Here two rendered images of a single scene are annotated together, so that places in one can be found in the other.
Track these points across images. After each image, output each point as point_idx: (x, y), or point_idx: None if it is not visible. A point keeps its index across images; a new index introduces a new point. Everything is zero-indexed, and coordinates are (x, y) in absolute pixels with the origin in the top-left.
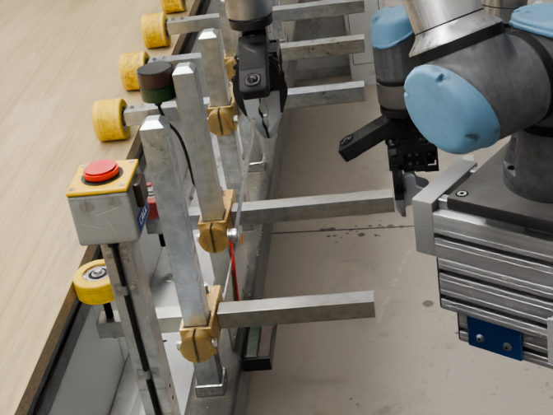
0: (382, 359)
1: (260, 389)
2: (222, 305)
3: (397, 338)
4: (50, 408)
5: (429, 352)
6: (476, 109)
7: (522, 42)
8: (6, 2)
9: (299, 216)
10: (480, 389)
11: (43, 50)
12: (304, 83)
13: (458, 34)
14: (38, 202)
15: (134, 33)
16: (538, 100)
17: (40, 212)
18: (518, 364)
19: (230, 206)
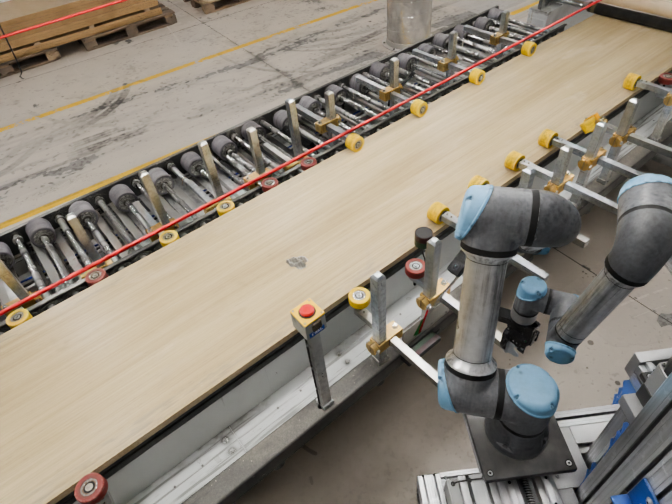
0: (541, 352)
1: None
2: (395, 338)
3: None
4: None
5: (564, 366)
6: (444, 401)
7: (496, 388)
8: (488, 89)
9: None
10: (566, 402)
11: (468, 137)
12: (665, 169)
13: (457, 369)
14: (379, 237)
15: (513, 150)
16: (484, 415)
17: (375, 243)
18: (597, 406)
19: (441, 293)
